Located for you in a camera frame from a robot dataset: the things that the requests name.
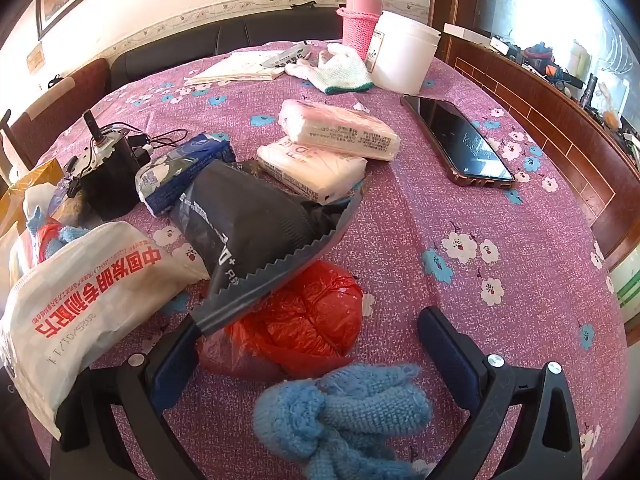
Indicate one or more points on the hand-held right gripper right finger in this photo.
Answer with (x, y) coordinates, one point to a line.
(445, 355)

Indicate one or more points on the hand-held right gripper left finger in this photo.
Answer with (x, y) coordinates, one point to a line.
(170, 375)

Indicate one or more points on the white red-printed plastic bag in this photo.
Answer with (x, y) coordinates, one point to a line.
(100, 290)

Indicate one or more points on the blue knitted sock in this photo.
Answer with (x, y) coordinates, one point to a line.
(340, 420)
(67, 235)

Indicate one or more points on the red plastic bag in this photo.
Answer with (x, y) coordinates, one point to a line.
(305, 315)

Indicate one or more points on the dark grey zip pouch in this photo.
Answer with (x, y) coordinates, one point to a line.
(250, 220)

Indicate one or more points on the yellow cardboard box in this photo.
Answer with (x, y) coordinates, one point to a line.
(30, 185)

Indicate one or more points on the purple floral tablecloth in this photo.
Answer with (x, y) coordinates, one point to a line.
(450, 270)

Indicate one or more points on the green white carton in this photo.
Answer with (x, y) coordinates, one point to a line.
(625, 280)

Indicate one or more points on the black round device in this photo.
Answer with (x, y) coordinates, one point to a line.
(110, 180)

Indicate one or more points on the black smartphone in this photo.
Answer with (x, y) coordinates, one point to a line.
(460, 140)

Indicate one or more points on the blue tissue pack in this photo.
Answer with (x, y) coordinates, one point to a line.
(200, 152)

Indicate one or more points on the white tissue pack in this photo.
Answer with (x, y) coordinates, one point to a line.
(310, 170)

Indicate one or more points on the pink tissue pack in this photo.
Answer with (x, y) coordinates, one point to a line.
(340, 127)

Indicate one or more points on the brown wooden sideboard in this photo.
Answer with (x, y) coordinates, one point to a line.
(550, 120)

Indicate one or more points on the black chair back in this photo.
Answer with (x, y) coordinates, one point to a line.
(6, 140)

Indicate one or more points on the brown armchair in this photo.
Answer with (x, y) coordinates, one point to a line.
(75, 95)

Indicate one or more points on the white green-cuffed work glove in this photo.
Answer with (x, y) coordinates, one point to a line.
(345, 72)

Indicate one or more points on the white plastic jar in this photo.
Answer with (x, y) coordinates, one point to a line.
(405, 55)

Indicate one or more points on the pile of assorted tools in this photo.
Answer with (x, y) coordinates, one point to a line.
(560, 70)

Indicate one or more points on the stack of white papers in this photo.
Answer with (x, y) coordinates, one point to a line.
(235, 67)

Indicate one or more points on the white flat box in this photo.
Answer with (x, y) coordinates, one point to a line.
(465, 32)

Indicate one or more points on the pink thermos with knit sleeve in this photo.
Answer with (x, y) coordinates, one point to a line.
(357, 25)

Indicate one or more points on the small wall plaque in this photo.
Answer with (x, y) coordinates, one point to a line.
(35, 59)

